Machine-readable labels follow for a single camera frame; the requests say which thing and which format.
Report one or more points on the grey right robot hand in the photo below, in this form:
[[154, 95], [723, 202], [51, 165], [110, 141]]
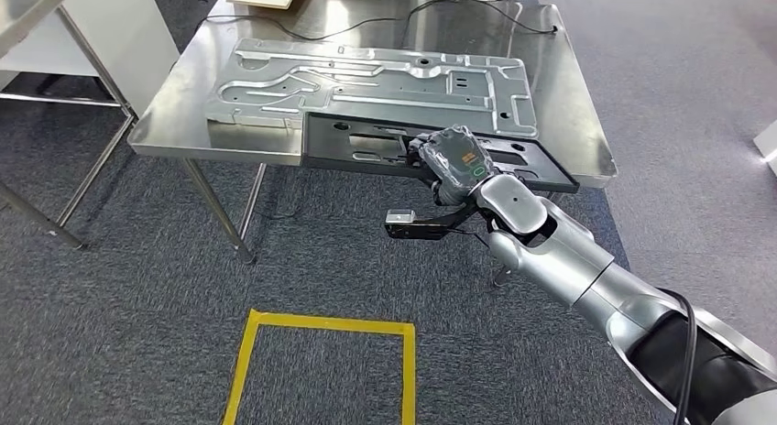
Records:
[[455, 161]]

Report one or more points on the black plastic plate frame part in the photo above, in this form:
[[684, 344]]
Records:
[[340, 143]]

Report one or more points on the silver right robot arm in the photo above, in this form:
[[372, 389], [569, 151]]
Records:
[[564, 258]]

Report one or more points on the stainless steel workbench table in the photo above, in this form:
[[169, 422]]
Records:
[[564, 106]]

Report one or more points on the stamped silver metal panel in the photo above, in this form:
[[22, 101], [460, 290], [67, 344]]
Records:
[[394, 82]]

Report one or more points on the white low block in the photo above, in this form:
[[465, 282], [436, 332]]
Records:
[[768, 149]]

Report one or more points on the steel side table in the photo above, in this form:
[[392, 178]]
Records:
[[30, 9]]

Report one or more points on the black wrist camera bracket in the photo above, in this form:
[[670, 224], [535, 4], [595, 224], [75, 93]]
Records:
[[434, 227]]

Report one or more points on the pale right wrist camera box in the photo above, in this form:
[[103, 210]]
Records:
[[400, 216]]

